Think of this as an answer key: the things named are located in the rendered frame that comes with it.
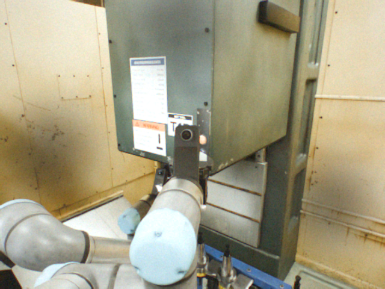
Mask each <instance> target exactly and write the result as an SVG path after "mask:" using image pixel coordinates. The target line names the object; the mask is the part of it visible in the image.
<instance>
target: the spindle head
mask: <svg viewBox="0 0 385 289"><path fill-rule="evenodd" d="M299 11H300V0H105V13H106V28H107V36H108V44H109V58H110V66H111V81H112V96H113V98H114V112H115V126H116V134H117V149H118V150H119V151H121V152H125V153H128V154H132V155H135V156H137V157H141V158H147V159H149V160H153V161H158V162H160V163H165V164H169V163H170V160H171V159H172V158H174V136H172V135H169V134H168V124H167V123H159V122H152V123H159V124H164V125H165V148H166V156H163V155H161V154H156V153H153V152H149V151H144V150H141V149H135V146H134V127H133V120H139V119H134V106H133V95H132V76H131V67H130V58H152V57H164V56H165V74H166V75H167V119H168V113H175V114H185V115H191V116H193V125H196V126H197V108H199V109H206V110H210V135H209V157H210V158H211V159H212V160H213V161H214V168H213V170H211V171H209V176H210V177H211V176H214V175H215V174H216V173H218V172H220V171H223V170H224V169H226V168H228V167H230V166H232V165H234V164H235V163H237V162H238V161H241V160H243V159H245V158H247V157H249V156H251V155H252V154H254V153H255V152H258V151H260V150H261V149H263V148H266V147H268V145H270V144H272V143H275V142H276V141H278V140H280V139H283V138H284V137H285V135H286V127H287V121H288V114H289V101H290V95H291V82H292V70H293V63H294V57H295V44H296V37H297V32H298V29H299V28H300V17H299ZM139 121H143V122H151V121H147V120H139Z"/></svg>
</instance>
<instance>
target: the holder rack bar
mask: <svg viewBox="0 0 385 289"><path fill-rule="evenodd" d="M205 251H206V255H207V256H208V257H209V261H211V260H212V259H215V260H217V261H219V262H222V260H223V255H224V254H223V253H222V252H220V251H218V250H216V249H214V248H212V247H209V246H207V245H205ZM232 264H233V268H234V269H235V270H236V275H238V274H239V273H240V272H241V273H243V274H245V275H247V276H249V277H251V278H253V279H254V281H253V283H254V284H256V285H257V286H259V287H260V288H263V289H271V288H272V289H291V288H292V286H291V285H289V284H287V283H285V282H283V281H281V280H278V279H276V278H275V277H273V276H271V275H268V274H266V273H264V272H262V271H261V270H258V269H256V268H254V267H252V266H249V265H248V264H246V263H243V262H241V261H239V260H237V259H234V258H233V257H232Z"/></svg>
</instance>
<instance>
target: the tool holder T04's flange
mask: <svg viewBox="0 0 385 289"><path fill-rule="evenodd" d="M220 270H221V267H220V268H219V269H218V270H217V280H218V281H219V283H221V282H223V283H225V285H231V282H232V281H233V280H235V279H236V270H235V269H234V268H233V275H232V276H231V277H224V276H222V275H221V273H220Z"/></svg>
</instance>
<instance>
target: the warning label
mask: <svg viewBox="0 0 385 289"><path fill-rule="evenodd" d="M133 127H134V146H135V149H141V150H144V151H149V152H153V153H156V154H161V155H163V156H166V148H165V125H164V124H159V123H152V122H143V121H139V120H133Z"/></svg>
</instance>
